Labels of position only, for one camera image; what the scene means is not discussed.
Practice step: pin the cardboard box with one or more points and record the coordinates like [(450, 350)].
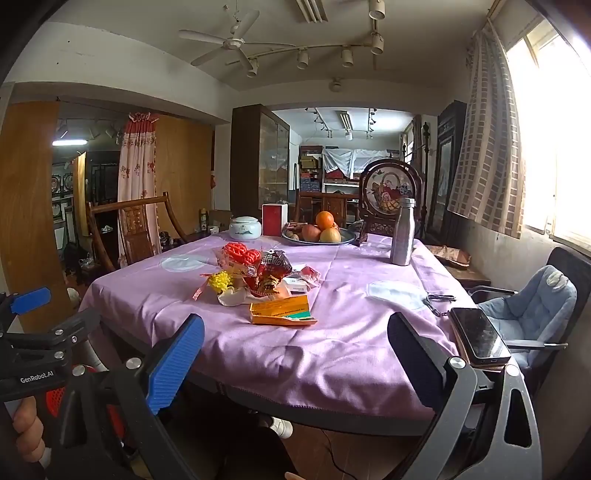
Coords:
[(221, 219)]

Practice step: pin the red snack packet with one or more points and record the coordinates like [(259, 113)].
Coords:
[(272, 272)]

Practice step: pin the ceiling track light rail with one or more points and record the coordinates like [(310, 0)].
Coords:
[(323, 48)]

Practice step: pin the round embroidered table screen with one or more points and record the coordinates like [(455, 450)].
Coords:
[(388, 189)]

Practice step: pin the white ceiling spotlight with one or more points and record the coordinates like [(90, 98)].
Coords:
[(376, 8), (302, 58), (252, 67), (347, 57), (377, 43)]

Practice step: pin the green bottle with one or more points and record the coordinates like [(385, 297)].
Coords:
[(203, 220)]

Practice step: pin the blue cushioned armchair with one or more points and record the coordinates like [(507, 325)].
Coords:
[(572, 263)]

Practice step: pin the red knitted flower ornament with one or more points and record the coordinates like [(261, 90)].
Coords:
[(240, 254)]

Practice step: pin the carved wooden chair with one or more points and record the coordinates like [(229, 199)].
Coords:
[(138, 226)]

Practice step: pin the blue fruit plate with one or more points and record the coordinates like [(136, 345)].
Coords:
[(348, 237)]

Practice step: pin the yellow wrapper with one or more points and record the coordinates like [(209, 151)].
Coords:
[(219, 281)]

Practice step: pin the white shoe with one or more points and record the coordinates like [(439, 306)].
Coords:
[(279, 425)]

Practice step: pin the stainless steel bottle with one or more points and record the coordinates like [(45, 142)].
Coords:
[(402, 230)]

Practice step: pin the floral pink curtain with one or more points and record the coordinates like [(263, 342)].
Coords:
[(136, 175)]

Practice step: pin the white dust cover cloth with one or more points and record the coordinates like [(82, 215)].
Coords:
[(351, 159)]

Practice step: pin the red plastic mesh basket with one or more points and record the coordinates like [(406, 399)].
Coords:
[(54, 400)]

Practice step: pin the glass display cabinet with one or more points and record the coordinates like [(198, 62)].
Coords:
[(258, 161)]

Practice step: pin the fluorescent tube lamp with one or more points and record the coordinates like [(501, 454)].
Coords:
[(69, 142)]

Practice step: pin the large wooden door panel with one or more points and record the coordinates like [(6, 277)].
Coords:
[(27, 207)]

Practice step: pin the yellow apple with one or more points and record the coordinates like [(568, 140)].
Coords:
[(330, 236)]

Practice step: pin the white ceiling fan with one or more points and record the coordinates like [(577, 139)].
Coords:
[(235, 44)]

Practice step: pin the low dark wooden table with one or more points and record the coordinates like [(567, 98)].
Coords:
[(471, 277)]

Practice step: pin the checkered window curtain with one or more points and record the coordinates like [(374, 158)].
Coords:
[(489, 138)]

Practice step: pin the bright window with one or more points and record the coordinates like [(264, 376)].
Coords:
[(554, 138)]

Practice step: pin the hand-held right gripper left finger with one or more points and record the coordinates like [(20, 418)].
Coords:
[(178, 360)]

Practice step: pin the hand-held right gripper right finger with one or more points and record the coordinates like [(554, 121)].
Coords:
[(415, 364)]

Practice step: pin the pale blue face mask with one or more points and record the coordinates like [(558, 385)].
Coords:
[(182, 263), (397, 294)]

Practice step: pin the bunch of keys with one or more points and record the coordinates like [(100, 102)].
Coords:
[(436, 300)]

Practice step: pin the orange fruit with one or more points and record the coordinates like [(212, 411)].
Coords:
[(325, 219)]

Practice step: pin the orange medicine box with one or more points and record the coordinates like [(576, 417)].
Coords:
[(281, 311)]

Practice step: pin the blue seat cushion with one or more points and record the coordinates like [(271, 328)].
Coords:
[(531, 314)]

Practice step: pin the purple tablecloth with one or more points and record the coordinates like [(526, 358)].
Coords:
[(346, 332)]

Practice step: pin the person's left hand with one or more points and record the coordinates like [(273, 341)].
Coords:
[(27, 429)]

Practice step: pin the ceiling air vent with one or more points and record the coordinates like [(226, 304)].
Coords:
[(311, 9)]

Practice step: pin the black smartphone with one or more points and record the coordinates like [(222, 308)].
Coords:
[(480, 334)]

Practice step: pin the white ceramic lidded jar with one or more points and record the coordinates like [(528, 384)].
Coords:
[(244, 229)]

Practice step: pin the white small box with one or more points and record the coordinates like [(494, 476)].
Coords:
[(294, 285)]

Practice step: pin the red box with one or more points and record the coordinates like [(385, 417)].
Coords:
[(275, 219)]

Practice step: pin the red apple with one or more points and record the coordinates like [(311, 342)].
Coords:
[(310, 233)]

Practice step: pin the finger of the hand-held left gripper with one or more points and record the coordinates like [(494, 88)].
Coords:
[(69, 330), (30, 300)]

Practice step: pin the narrow wooden door panel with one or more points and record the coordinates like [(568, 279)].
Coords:
[(184, 175)]

